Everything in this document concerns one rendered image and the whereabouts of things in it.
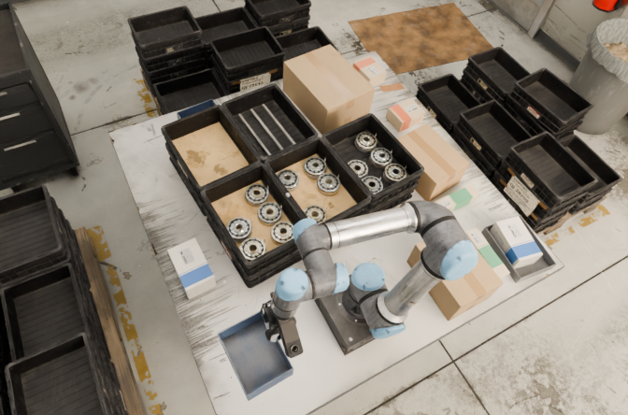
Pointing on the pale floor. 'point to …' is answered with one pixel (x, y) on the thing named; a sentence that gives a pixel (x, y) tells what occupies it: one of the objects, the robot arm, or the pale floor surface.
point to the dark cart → (28, 112)
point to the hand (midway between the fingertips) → (277, 339)
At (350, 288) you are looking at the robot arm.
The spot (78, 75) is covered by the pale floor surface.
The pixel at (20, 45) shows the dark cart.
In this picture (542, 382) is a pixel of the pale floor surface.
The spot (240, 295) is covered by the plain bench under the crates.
